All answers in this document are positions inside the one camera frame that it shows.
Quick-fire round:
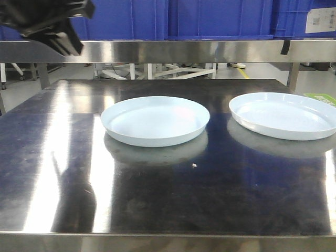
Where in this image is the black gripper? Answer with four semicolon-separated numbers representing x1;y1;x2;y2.
1;1;95;56

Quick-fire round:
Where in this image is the light blue plate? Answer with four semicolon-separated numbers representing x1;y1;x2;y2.
229;92;335;141
100;96;210;148

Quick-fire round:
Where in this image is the blue bin upper left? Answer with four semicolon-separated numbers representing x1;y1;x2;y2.
0;0;169;40

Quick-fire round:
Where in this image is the blue bin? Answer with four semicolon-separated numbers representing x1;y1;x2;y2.
270;1;335;39
0;0;169;40
167;0;273;40

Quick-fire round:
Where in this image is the blue bin upper middle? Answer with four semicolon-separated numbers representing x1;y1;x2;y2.
167;0;273;40

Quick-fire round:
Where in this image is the blue bin upper right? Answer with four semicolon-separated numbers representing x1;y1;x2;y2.
270;1;335;39

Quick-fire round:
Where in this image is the white label on bin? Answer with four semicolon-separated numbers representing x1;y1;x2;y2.
305;7;335;34

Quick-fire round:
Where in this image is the green floor marking sign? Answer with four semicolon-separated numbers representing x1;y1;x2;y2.
303;93;336;107

